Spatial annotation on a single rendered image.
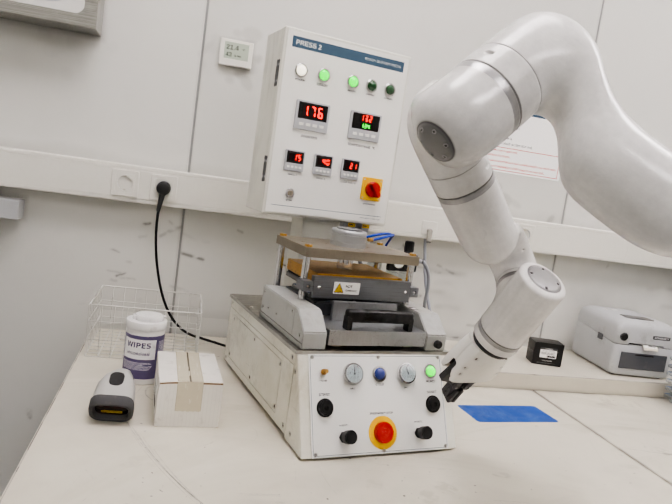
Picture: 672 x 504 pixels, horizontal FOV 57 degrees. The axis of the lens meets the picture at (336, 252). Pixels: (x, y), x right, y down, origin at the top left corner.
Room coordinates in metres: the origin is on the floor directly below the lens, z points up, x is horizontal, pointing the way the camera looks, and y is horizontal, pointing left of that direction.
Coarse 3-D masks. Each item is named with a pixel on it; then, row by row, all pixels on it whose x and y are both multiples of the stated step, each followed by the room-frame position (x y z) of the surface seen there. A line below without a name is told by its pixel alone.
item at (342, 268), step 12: (288, 264) 1.39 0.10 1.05; (300, 264) 1.33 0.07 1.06; (312, 264) 1.35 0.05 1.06; (324, 264) 1.38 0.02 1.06; (336, 264) 1.41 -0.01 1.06; (348, 264) 1.35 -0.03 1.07; (360, 264) 1.47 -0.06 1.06; (288, 276) 1.38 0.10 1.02; (300, 276) 1.33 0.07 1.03; (348, 276) 1.28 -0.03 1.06; (360, 276) 1.29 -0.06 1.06; (372, 276) 1.31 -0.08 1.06; (384, 276) 1.33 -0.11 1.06; (396, 276) 1.36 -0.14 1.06
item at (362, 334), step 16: (336, 304) 1.23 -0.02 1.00; (352, 304) 1.24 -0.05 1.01; (368, 304) 1.26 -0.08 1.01; (384, 304) 1.27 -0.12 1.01; (336, 320) 1.23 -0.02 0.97; (336, 336) 1.15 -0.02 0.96; (352, 336) 1.17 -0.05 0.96; (368, 336) 1.18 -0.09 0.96; (384, 336) 1.20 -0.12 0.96; (400, 336) 1.21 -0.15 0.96; (416, 336) 1.23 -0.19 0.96
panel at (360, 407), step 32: (320, 384) 1.11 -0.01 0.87; (384, 384) 1.17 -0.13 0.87; (416, 384) 1.20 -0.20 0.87; (320, 416) 1.09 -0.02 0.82; (352, 416) 1.12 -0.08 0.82; (384, 416) 1.14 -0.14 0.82; (416, 416) 1.18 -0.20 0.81; (320, 448) 1.07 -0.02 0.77; (352, 448) 1.09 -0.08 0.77; (384, 448) 1.12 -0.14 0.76; (416, 448) 1.15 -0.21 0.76; (448, 448) 1.18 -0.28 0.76
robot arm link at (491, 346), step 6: (480, 318) 1.07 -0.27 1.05; (480, 324) 1.05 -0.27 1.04; (474, 330) 1.07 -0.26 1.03; (480, 330) 1.05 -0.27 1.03; (480, 336) 1.05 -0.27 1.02; (486, 336) 1.03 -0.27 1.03; (480, 342) 1.04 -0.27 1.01; (486, 342) 1.04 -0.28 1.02; (492, 342) 1.03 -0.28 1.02; (486, 348) 1.04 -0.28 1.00; (492, 348) 1.03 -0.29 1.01; (498, 348) 1.03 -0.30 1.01; (504, 348) 1.03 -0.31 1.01; (498, 354) 1.03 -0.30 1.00; (504, 354) 1.03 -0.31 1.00; (510, 354) 1.04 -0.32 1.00
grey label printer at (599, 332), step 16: (592, 320) 1.93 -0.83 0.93; (608, 320) 1.85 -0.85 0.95; (624, 320) 1.81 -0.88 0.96; (640, 320) 1.83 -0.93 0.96; (656, 320) 1.88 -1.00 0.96; (576, 336) 2.00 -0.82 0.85; (592, 336) 1.91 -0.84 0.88; (608, 336) 1.83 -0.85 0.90; (624, 336) 1.79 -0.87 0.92; (640, 336) 1.80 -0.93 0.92; (656, 336) 1.81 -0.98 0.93; (576, 352) 1.99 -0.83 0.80; (592, 352) 1.90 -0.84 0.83; (608, 352) 1.82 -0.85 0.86; (624, 352) 1.79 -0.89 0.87; (640, 352) 1.80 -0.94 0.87; (656, 352) 1.81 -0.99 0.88; (608, 368) 1.80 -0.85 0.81; (624, 368) 1.80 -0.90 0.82; (640, 368) 1.80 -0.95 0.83; (656, 368) 1.81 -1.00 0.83
